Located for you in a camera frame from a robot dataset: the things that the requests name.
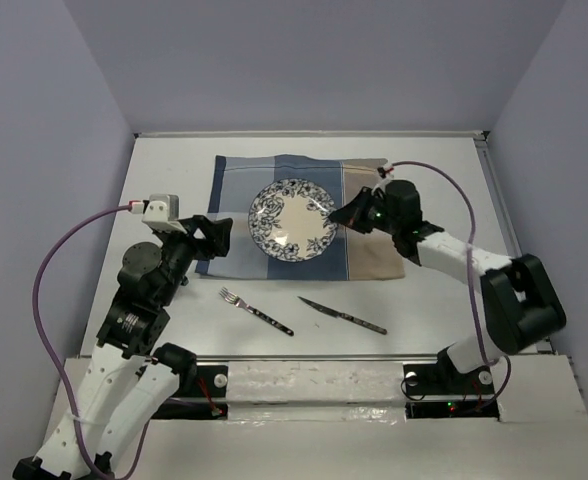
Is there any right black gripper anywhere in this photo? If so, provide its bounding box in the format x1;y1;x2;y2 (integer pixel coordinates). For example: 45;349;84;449
330;184;401;234

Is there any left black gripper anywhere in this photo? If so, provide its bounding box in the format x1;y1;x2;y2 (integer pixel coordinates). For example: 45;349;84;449
155;213;234;304

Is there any silver fork patterned handle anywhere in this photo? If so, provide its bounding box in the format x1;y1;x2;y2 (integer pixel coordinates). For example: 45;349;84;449
219;287;294;337

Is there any blue floral ceramic plate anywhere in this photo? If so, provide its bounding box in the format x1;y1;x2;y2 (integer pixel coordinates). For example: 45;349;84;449
248;178;338;263

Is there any steak knife patterned handle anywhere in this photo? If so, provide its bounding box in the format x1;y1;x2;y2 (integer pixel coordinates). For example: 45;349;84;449
299;296;388;335

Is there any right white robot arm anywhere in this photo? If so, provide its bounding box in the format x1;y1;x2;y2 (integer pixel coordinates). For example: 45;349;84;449
329;180;567;392

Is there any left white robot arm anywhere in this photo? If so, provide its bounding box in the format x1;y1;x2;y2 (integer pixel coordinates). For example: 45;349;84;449
12;215;233;479

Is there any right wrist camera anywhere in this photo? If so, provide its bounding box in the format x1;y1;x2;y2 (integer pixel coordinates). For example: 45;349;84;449
373;163;395;190

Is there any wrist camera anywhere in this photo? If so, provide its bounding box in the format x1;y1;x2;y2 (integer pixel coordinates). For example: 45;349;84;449
128;194;184;232
373;163;395;190

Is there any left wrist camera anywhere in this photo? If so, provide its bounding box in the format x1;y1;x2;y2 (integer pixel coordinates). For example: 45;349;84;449
128;194;184;232

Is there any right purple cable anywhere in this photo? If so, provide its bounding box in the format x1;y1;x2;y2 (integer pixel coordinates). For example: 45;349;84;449
378;159;515;414

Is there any purple cable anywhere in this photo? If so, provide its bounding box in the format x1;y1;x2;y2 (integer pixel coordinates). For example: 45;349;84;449
32;199;150;479
378;159;515;414

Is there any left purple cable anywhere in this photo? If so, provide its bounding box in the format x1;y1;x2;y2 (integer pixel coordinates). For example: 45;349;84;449
32;199;150;479

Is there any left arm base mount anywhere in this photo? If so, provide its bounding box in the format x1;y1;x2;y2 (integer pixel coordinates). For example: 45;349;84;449
152;364;229;421

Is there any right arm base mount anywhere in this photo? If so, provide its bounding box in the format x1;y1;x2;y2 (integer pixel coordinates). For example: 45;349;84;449
400;363;499;420

